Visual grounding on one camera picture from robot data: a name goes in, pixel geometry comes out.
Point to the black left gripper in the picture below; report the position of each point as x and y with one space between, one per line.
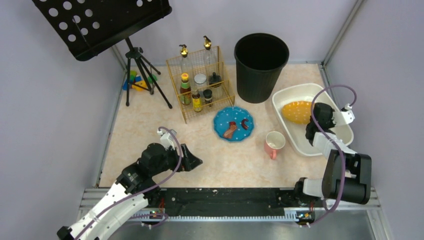
185 157

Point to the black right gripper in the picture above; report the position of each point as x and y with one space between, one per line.
313 127

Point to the yellow dotted plate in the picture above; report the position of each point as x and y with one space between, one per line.
298 112

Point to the pink mug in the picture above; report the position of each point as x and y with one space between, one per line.
273 143

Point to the blue dotted plate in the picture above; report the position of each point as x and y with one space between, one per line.
237 114

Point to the small yellow spice bottle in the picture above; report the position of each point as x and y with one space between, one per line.
196 101

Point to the yellow cap sauce bottle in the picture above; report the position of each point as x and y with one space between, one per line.
185 89

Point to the black cap spice bottle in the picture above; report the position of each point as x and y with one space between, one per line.
208 97

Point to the silver lid shaker jar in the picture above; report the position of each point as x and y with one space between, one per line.
200 81

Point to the black lid grinder jar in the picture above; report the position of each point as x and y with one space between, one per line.
215 84

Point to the clear bottle gold pump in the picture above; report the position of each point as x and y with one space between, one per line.
209 58
186 64

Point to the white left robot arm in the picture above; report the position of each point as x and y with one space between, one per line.
132 191

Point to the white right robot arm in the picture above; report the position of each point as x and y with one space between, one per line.
347 175

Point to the white plastic basin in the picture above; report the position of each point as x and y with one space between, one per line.
295 133

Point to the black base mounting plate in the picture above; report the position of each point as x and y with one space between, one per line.
230 202

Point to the curved dark sausage piece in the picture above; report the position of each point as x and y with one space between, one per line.
244 124

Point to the black plastic trash bin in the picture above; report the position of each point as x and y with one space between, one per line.
260 58

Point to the yellow toy block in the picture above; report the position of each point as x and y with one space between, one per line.
139 86

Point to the blue toy block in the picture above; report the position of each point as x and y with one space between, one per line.
124 86

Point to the lime green toy block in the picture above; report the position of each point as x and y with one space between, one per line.
132 75

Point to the black tripod stand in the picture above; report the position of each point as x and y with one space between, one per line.
136 54

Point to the black perforated music stand tray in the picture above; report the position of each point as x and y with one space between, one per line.
89 27

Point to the yellow wire rack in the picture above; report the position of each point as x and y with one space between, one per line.
228 94

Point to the aluminium frame rail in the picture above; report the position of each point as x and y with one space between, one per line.
298 215

